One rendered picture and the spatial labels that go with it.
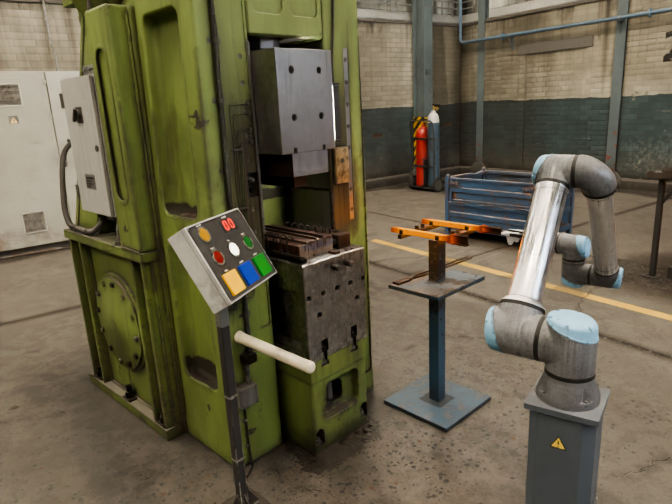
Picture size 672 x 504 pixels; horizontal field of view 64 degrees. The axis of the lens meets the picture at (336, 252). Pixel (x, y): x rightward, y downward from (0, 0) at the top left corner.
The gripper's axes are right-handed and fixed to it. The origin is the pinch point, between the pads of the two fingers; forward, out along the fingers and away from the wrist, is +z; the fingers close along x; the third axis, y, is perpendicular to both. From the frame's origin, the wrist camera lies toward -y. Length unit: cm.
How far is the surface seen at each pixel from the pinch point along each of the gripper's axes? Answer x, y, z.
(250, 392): -110, 56, 57
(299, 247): -84, -3, 49
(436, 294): -29.6, 26.4, 18.1
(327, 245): -67, -1, 49
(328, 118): -63, -55, 49
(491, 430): -17, 94, -5
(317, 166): -71, -36, 49
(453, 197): 298, 49, 224
